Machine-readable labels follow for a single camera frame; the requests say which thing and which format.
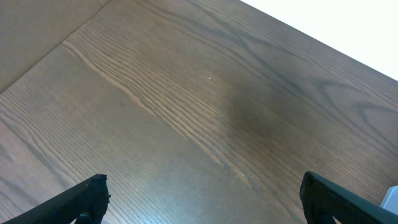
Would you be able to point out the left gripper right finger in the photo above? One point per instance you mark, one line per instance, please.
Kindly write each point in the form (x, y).
(326, 202)

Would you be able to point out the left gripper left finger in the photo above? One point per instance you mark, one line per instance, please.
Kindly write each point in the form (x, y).
(86, 202)

